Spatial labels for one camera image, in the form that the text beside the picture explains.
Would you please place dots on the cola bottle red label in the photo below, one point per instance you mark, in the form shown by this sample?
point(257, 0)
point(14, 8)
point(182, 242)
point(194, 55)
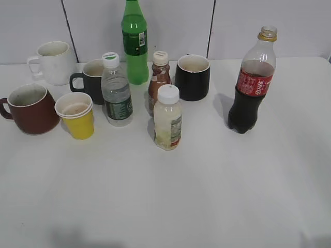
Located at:
point(255, 76)

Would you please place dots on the dark red ceramic mug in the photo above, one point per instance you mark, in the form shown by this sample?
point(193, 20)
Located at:
point(31, 107)

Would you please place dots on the yellow paper cup stack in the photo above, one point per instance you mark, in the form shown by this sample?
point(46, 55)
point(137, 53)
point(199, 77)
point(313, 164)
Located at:
point(75, 110)

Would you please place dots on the milky juice bottle white cap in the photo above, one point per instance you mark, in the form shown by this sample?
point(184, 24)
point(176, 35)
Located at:
point(167, 117)

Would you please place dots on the brown drink bottle beige cap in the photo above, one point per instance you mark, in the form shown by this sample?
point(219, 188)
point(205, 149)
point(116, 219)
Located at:
point(160, 76)

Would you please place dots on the black ceramic mug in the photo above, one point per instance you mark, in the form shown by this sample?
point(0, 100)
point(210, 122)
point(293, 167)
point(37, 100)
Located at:
point(192, 77)

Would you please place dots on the clear water bottle white cap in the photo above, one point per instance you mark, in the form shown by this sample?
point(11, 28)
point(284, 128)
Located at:
point(116, 91)

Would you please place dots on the dark green mug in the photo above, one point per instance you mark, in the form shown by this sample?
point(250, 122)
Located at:
point(91, 76)

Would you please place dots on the green soda bottle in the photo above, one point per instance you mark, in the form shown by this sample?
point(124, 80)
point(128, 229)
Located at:
point(134, 31)

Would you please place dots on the white ceramic mug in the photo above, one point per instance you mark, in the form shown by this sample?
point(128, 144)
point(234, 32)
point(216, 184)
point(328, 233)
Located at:
point(54, 61)

